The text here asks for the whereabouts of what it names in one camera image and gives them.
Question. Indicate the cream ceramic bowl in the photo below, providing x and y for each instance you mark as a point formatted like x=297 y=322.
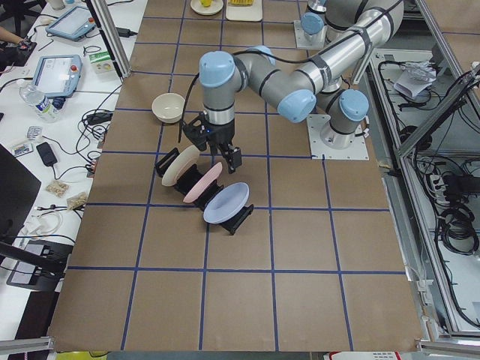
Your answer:
x=168 y=107

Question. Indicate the teach pendant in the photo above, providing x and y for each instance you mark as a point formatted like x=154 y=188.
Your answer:
x=72 y=25
x=58 y=76

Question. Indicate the far teach pendant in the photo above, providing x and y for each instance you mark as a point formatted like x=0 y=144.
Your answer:
x=72 y=25

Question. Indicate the aluminium frame post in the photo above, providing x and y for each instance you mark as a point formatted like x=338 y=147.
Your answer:
x=104 y=21

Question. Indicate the pink plate in rack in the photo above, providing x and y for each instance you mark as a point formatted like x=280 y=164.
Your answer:
x=197 y=190

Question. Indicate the black phone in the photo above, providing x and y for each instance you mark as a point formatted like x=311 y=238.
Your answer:
x=46 y=154

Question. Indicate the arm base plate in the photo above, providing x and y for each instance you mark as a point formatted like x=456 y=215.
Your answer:
x=326 y=144

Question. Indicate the plastic water bottle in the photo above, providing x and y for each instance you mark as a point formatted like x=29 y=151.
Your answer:
x=39 y=102

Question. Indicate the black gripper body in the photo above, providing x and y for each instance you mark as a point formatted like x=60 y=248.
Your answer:
x=222 y=133

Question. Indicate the black power adapter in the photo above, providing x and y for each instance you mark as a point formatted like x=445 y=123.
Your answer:
x=99 y=118

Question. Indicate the yellow lemon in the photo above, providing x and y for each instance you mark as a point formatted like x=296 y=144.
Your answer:
x=206 y=3

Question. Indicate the green white carton box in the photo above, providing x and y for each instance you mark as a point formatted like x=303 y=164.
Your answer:
x=101 y=62

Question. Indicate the cream plate in rack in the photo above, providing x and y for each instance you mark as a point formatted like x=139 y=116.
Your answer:
x=180 y=165

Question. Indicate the light blue plate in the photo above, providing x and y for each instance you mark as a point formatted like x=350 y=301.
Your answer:
x=227 y=203

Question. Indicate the black plate rack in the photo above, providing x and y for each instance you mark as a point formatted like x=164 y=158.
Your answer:
x=190 y=178

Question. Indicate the striped yellow bread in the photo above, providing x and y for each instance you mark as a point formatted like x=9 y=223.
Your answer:
x=241 y=3

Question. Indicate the white rectangular tray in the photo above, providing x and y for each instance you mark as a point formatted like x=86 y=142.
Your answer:
x=252 y=13

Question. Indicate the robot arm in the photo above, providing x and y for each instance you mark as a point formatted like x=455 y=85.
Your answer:
x=361 y=26
x=315 y=31

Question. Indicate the cream plate with lemon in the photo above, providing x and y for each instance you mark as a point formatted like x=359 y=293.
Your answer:
x=214 y=8

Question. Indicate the near teach pendant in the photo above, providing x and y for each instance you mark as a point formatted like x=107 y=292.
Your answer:
x=58 y=76

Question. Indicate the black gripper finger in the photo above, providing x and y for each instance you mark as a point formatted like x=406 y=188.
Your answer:
x=213 y=150
x=232 y=155

